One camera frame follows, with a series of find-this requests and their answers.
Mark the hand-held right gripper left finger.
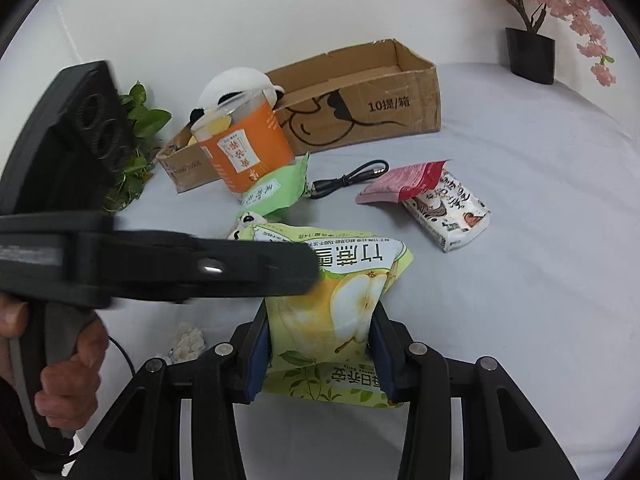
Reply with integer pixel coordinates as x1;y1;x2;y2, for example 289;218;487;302
65;302;273;480

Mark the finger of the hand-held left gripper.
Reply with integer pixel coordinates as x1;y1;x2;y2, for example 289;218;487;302
112;230;321;307

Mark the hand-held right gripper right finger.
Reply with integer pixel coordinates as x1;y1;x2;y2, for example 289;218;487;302
367;302;583;480

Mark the green pear print packet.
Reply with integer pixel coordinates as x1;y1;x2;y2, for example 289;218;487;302
245;222;415;410

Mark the small green snack packet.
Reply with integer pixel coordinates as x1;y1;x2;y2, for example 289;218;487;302
240;152;312;218

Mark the black audio cable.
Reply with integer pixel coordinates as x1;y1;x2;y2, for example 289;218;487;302
306;159;391;200

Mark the orange plastic cup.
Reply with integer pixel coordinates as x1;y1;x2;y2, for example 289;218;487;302
189;87;296;196

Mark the pink snack packet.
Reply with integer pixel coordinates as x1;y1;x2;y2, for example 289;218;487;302
355;160;451;206

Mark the panda plush toy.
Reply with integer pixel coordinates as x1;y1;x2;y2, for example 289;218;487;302
187;69;287;128

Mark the cardboard box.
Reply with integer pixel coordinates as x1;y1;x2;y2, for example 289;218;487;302
156;37;443;195

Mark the person's left hand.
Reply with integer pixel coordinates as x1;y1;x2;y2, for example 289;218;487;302
0;292;110;433

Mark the small white packet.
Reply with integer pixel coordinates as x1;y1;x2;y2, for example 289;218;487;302
170;322;207;362

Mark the green leafy plant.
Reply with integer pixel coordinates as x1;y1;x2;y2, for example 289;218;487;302
102;81;173;213

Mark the white brown snack packet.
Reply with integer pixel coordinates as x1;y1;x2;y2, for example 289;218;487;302
402;170;492;253

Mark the pink blossom tree in pot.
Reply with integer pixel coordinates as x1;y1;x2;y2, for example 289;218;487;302
477;0;616;88

